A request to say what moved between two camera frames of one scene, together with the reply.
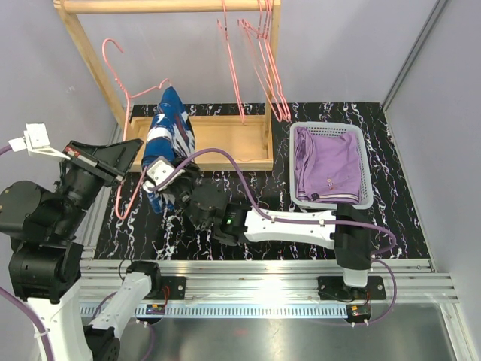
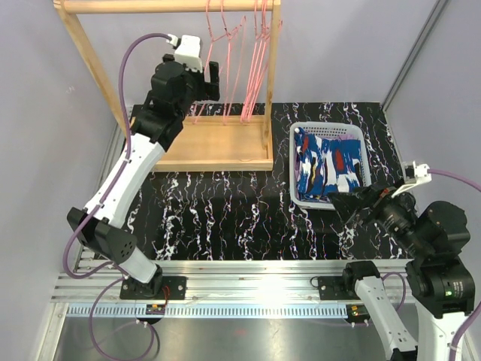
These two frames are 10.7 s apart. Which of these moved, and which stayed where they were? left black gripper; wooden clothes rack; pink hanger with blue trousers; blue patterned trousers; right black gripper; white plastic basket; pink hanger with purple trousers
Moved: right black gripper; blue patterned trousers; left black gripper; pink hanger with purple trousers; pink hanger with blue trousers
Stayed: wooden clothes rack; white plastic basket
